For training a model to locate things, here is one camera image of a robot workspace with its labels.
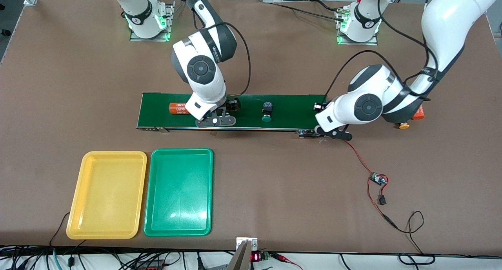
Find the green conveyor belt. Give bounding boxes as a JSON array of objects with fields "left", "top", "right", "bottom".
[{"left": 136, "top": 92, "right": 332, "bottom": 139}]

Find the green plastic tray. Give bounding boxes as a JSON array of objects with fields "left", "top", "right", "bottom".
[{"left": 144, "top": 148, "right": 214, "bottom": 237}]

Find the yellow plastic tray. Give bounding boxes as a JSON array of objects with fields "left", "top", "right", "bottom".
[{"left": 66, "top": 151, "right": 148, "bottom": 240}]

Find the red black clip lead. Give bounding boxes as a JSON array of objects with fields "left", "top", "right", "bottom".
[{"left": 271, "top": 252, "right": 303, "bottom": 270}]

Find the red black wire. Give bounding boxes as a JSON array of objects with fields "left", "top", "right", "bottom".
[{"left": 344, "top": 139, "right": 397, "bottom": 228}]

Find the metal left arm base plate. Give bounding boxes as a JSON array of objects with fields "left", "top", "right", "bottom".
[{"left": 335, "top": 7, "right": 379, "bottom": 46}]

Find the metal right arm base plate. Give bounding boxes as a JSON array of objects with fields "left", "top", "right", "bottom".
[{"left": 129, "top": 0, "right": 175, "bottom": 42}]

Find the black power cable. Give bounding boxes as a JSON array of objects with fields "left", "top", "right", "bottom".
[{"left": 262, "top": 1, "right": 347, "bottom": 21}]

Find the thin black cable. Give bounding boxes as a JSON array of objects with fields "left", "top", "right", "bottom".
[
  {"left": 49, "top": 212, "right": 71, "bottom": 247},
  {"left": 394, "top": 210, "right": 436, "bottom": 265}
]

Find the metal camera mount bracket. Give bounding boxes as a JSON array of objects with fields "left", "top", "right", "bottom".
[{"left": 226, "top": 237, "right": 258, "bottom": 270}]

